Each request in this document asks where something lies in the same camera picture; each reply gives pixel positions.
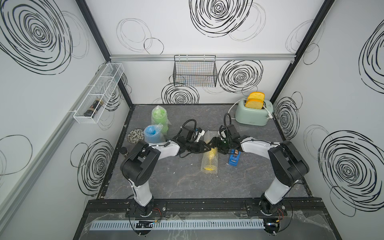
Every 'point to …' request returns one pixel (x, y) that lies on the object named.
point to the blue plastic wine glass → (154, 133)
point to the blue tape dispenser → (233, 158)
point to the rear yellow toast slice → (256, 95)
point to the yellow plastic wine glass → (213, 158)
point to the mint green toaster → (253, 116)
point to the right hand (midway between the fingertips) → (210, 147)
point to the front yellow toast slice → (255, 103)
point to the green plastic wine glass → (159, 115)
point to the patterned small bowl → (134, 135)
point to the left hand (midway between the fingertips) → (209, 150)
